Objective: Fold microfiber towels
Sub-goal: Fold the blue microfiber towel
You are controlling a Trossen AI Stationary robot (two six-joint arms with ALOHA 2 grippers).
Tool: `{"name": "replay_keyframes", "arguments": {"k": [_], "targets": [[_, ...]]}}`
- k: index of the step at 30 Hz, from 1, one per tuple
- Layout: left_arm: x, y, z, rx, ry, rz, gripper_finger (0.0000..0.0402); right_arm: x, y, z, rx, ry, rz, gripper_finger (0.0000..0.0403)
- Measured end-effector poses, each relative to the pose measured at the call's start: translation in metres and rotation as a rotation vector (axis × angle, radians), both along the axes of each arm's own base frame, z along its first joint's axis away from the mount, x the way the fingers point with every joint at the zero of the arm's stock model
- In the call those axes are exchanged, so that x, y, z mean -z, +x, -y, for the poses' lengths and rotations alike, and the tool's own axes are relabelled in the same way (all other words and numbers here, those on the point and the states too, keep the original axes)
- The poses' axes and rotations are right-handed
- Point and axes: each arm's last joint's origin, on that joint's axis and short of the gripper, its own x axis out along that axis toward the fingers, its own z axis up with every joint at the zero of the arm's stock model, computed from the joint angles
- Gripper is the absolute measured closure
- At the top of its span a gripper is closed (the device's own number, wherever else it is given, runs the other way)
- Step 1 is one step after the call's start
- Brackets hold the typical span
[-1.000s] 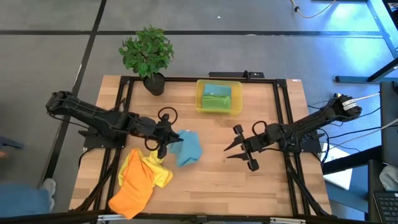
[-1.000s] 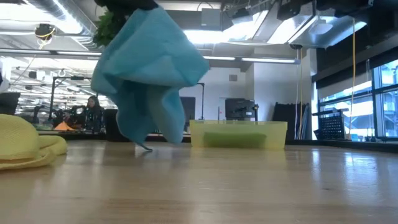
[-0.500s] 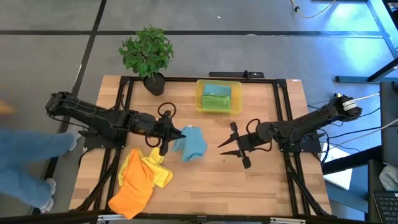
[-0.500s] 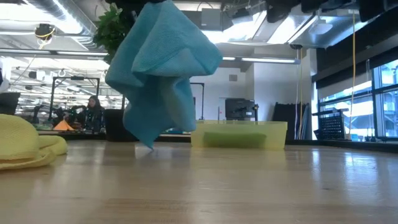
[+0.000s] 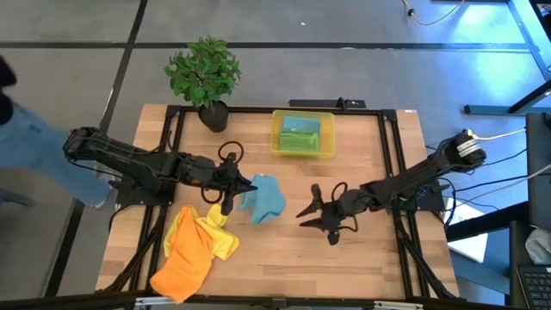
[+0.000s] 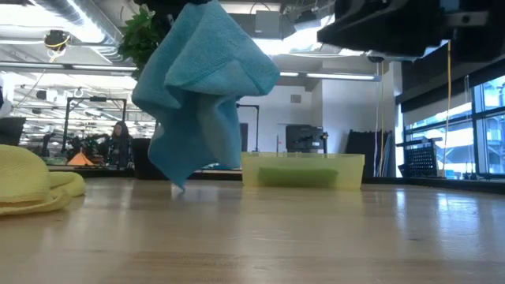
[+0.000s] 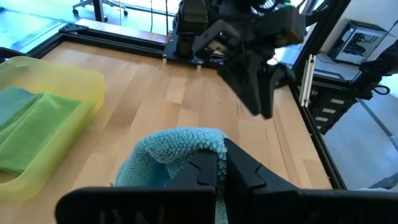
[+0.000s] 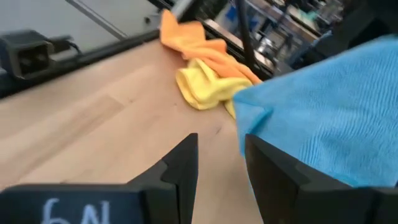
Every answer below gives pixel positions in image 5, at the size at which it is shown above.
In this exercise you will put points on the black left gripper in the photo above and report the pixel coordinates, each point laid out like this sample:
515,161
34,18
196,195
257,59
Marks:
224,185

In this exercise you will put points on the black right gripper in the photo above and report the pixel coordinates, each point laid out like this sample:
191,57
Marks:
344,204

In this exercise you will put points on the blue microfiber towel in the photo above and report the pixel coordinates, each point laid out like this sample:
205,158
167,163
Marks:
267,200
301,124

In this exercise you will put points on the yellow translucent plastic bin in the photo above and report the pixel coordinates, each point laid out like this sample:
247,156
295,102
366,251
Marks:
275,146

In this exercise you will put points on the yellow microfiber towel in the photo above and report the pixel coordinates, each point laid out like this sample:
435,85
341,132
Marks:
224,245

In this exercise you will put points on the green microfiber towel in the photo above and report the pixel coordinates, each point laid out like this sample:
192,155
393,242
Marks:
299,142

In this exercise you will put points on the orange microfiber towel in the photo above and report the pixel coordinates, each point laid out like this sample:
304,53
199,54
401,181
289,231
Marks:
189,258

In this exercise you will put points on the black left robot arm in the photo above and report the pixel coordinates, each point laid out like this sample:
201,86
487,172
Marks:
142,168

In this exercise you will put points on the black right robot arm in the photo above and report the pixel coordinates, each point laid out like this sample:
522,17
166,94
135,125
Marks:
413,176

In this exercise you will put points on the green plant in black pot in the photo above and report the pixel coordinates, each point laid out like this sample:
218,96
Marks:
202,73

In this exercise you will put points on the white paper sheet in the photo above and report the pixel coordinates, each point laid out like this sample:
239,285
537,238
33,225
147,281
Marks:
469,241

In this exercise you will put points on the black crossbeam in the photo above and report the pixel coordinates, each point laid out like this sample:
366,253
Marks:
86,301

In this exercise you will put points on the person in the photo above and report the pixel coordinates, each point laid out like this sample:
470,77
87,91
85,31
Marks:
34,146

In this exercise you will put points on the white cloth bundle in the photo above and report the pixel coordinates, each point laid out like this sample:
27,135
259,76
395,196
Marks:
540,245

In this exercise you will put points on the black computer case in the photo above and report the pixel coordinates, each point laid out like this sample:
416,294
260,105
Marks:
540,172

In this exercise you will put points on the black keyboard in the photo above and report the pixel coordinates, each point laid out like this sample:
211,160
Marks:
536,286

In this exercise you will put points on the black aluminium table frame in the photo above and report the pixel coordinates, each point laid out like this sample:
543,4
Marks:
249,109

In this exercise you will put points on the silver aluminium bracket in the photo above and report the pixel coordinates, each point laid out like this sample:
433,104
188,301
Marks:
398,305
144,301

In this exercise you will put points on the metal desk leg frame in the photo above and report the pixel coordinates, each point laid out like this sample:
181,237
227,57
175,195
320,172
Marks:
486,109

